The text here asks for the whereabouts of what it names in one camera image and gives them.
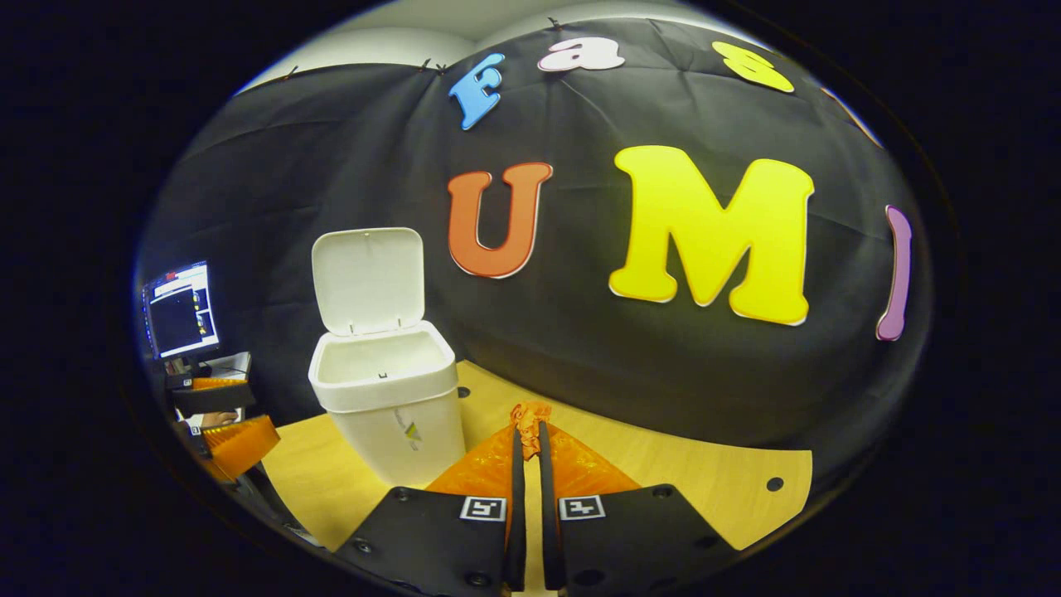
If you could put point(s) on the orange paper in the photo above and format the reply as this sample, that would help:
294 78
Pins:
529 423

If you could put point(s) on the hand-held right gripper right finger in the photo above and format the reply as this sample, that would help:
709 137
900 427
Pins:
638 539

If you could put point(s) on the black backdrop cloth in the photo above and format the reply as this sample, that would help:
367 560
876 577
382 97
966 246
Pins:
580 348

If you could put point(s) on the wooden desktop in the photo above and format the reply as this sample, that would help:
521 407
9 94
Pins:
680 473

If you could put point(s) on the computer monitor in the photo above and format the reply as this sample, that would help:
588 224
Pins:
181 311

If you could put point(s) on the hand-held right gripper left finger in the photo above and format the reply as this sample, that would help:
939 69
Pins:
431 539

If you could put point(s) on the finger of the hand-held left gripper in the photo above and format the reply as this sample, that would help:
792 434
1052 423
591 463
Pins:
244 444
211 400

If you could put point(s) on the white desktop garbage bin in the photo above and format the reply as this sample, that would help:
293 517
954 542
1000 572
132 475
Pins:
373 282

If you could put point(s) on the white side desk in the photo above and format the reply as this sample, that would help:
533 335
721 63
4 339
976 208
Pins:
225 366

